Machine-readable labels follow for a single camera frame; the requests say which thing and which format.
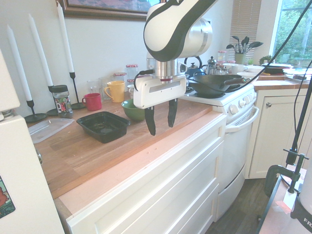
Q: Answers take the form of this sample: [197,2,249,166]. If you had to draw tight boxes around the red mug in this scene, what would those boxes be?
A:
[81,93,102,112]

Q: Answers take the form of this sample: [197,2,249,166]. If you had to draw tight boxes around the plate with dark cake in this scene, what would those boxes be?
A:
[287,74,312,83]

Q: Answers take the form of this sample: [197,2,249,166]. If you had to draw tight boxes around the green metal clamp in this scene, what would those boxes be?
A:
[264,148,310,198]

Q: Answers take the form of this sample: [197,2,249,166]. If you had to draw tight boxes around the colourful fridge magnet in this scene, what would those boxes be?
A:
[0,175,16,219]

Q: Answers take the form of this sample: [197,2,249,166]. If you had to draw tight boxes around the robot mounting table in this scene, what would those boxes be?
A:
[254,164,308,234]

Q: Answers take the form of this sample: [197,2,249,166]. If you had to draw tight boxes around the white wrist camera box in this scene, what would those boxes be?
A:
[177,60,189,74]

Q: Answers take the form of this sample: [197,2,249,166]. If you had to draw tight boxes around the clear glass mug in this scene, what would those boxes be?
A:
[87,79,102,95]
[98,77,110,100]

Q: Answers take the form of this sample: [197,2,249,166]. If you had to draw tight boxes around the spice jar with black cap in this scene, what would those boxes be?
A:
[52,84,74,119]

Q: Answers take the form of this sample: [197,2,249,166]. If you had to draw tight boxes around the white kitchen stove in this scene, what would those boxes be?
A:
[180,81,260,222]

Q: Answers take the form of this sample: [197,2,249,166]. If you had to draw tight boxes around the clear plastic lid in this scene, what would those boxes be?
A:
[28,118,75,144]

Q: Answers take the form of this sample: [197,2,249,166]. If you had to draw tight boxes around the window with white frame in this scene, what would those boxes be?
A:
[269,0,312,67]

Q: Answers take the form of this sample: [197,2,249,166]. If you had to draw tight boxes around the framed painting brown frame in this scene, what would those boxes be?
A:
[62,0,152,21]

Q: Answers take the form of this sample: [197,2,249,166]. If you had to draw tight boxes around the white taper candle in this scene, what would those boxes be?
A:
[56,1,75,73]
[6,24,33,101]
[28,13,54,87]

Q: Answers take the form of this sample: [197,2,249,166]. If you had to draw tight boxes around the black wok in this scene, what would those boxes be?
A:
[187,74,252,96]

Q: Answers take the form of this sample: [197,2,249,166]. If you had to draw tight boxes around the wooden window blind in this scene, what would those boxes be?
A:
[230,0,262,59]

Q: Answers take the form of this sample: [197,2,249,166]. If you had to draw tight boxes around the glass French press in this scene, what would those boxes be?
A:
[207,56,218,76]

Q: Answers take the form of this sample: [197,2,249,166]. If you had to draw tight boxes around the black stand pole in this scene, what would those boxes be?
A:
[285,73,312,166]

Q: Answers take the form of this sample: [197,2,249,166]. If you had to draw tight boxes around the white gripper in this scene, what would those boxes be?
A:
[133,74,187,137]

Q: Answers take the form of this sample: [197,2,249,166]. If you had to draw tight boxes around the black plastic food tray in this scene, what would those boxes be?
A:
[76,111,131,144]

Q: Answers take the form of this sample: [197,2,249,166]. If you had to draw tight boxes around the small potted green plant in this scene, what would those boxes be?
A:
[258,55,273,65]

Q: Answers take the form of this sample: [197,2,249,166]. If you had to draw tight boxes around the white drawer cabinet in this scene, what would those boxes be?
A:
[65,119,226,234]

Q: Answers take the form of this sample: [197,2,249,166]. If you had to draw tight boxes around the white door cabinet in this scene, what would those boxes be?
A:
[248,87,310,179]

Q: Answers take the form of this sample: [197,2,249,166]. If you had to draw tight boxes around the green ceramic bowl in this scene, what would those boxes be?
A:
[121,98,147,122]

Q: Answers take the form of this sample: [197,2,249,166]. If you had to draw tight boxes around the blue kettle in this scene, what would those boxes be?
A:
[184,56,208,77]

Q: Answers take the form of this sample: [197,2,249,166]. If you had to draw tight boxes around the yellow mug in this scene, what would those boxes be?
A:
[104,80,126,103]

